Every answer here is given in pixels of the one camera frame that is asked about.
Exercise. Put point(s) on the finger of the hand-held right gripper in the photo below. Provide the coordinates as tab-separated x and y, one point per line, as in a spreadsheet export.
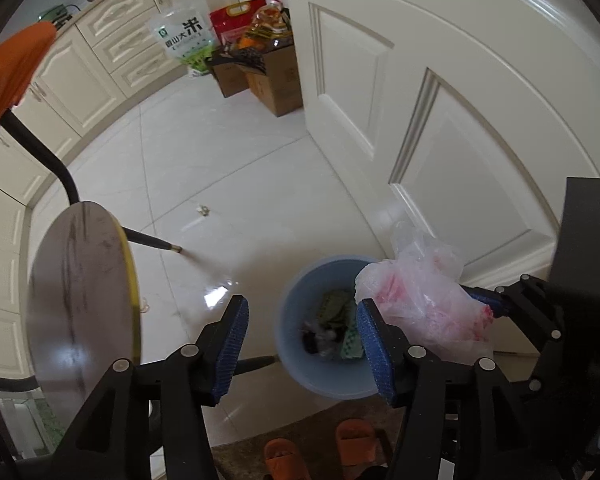
542	367
487	300

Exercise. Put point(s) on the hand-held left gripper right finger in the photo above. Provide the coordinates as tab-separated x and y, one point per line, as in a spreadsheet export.
375	355

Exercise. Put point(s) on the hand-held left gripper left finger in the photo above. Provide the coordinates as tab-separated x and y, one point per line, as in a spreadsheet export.
230	350

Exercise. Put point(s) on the pink white plastic bag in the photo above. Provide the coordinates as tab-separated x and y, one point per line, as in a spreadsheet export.
430	300

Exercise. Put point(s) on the blue trash bin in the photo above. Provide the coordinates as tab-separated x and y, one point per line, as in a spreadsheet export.
300	300

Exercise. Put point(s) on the green yellow snack wrapper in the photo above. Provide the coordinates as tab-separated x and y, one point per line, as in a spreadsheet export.
335	305

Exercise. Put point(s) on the orange slipper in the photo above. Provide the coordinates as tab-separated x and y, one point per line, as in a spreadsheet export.
285	460
357	442

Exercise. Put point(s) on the brown floor mat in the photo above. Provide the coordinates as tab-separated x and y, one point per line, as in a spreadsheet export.
240	452

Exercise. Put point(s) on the small paper scrap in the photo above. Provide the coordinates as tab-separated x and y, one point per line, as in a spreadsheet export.
202	209

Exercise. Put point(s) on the round metal stool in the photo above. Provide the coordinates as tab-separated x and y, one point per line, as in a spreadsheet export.
80	300

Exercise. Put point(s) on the cream panel door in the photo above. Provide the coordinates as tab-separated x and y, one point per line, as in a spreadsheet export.
480	60

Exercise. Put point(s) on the large cardboard box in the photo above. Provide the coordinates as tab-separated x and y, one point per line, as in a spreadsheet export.
275	85

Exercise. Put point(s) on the small cardboard box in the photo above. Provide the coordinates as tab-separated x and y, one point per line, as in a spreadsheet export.
227	77

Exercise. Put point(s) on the cream base cabinets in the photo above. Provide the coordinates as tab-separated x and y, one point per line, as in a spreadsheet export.
70	75

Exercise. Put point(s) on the white green rice bag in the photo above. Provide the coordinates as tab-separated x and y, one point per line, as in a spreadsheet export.
180	30

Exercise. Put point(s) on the cooking oil bottle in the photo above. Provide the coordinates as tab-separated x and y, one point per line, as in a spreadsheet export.
270	22

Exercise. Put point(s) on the red rice bag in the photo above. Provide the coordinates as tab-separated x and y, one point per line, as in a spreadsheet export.
230	20

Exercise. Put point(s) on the orange chair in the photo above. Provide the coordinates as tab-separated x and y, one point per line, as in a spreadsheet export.
10	75

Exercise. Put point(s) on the green electric pot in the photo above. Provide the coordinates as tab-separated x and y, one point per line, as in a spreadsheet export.
57	12

